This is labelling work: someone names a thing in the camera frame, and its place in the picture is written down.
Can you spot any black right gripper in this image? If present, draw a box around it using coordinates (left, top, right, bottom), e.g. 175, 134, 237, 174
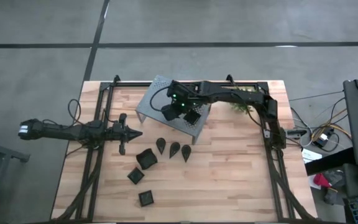
166, 81, 202, 113

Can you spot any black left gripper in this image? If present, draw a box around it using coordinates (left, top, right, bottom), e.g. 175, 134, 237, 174
112, 112, 143, 156

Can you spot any black square mini plate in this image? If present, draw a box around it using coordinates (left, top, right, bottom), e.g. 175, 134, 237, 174
183, 108, 203, 126
161, 103, 180, 123
138, 189, 155, 208
127, 167, 145, 185

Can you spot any black wavy-edged mini plate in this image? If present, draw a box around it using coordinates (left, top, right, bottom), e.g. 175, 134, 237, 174
135, 148, 158, 170

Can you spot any black teardrop mini plate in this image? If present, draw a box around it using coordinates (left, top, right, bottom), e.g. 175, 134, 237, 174
155, 138, 167, 156
180, 144, 193, 163
169, 141, 181, 159

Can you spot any grey perforated metal shelf riser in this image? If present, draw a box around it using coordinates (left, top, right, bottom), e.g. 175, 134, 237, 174
134, 74, 213, 146

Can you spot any green plant in white pot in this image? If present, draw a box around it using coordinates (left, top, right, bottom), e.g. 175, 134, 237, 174
228, 86, 256, 115

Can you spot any white paper sheet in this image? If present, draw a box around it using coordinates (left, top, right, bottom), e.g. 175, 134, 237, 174
301, 148, 323, 164

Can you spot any white blue electronics box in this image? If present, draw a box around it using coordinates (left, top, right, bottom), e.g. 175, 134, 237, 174
311, 132, 335, 150

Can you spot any black desk bar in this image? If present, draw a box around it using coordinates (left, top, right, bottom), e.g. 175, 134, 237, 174
305, 146, 356, 175

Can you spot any red object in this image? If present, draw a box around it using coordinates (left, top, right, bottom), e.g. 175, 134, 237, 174
312, 172, 332, 189

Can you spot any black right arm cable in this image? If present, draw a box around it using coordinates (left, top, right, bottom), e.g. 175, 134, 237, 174
149, 86, 171, 112

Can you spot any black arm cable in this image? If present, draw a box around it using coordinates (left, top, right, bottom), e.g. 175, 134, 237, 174
149, 86, 171, 112
67, 98, 83, 128

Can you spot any black metal table frame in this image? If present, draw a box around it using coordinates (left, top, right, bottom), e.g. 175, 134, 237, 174
53, 74, 318, 223

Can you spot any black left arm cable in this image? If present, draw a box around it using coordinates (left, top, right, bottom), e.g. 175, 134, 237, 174
67, 98, 83, 128

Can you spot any black side-mounted camera device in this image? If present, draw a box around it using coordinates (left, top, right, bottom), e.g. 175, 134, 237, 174
286, 128, 308, 138

